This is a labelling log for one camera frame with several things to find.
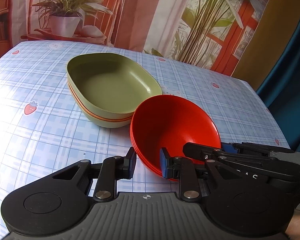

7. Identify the blue curtain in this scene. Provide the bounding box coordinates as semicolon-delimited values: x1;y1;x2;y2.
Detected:
257;21;300;152

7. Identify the red bowl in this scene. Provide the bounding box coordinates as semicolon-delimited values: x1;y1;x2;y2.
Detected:
129;94;222;178
130;134;183;177

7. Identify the blue plaid tablecloth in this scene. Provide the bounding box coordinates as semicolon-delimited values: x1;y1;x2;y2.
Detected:
0;41;288;239

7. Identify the green dish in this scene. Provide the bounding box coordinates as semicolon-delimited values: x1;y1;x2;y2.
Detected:
67;86;134;129
66;53;162;114

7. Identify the person right hand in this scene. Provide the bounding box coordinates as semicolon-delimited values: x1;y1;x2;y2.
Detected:
286;210;300;240

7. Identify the red bowl front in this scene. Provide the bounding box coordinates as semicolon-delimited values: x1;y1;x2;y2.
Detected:
129;94;222;178

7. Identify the printed room backdrop cloth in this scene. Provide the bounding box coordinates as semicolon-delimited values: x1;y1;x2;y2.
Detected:
0;0;269;75

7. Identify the orange dish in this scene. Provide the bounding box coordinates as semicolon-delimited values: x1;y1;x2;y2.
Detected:
67;82;134;123

